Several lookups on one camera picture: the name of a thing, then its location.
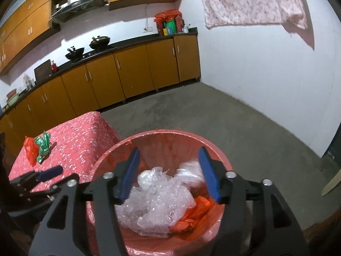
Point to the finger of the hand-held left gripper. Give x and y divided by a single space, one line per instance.
45 193
50 172

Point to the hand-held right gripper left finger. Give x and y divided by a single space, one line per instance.
129 176

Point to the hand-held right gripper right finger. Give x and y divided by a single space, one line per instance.
210 176

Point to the clear white plastic bag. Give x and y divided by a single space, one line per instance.
190 172

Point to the clear bubble wrap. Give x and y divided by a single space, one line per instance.
159 202

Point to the red plastic basket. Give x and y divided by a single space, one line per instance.
159 136

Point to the green plastic bag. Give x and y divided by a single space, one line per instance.
44 145

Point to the orange plastic bag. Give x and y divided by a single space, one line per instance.
29 149

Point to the table with red floral cloth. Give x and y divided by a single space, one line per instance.
80 136

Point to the green pot with red bowl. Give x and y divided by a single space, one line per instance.
12 97

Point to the glass jar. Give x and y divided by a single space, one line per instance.
28 82

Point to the dark cutting board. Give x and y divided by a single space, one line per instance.
42 70

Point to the red bottle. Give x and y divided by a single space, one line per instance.
54 66

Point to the wooden lower kitchen cabinets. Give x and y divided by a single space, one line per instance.
133 66

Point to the black open wok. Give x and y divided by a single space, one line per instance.
75 54

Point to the wooden stick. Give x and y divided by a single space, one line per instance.
331 182

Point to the black wok with lid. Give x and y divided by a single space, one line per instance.
100 42

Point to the white cup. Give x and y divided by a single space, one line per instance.
186 30

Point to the long wooden upper cabinets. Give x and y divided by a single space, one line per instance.
24 24

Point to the red bag of groceries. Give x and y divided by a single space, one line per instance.
169 22

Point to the range hood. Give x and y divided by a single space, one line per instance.
77 8

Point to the pink floral hanging cloth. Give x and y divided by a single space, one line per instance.
253 2

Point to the white wall socket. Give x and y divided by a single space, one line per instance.
147 29

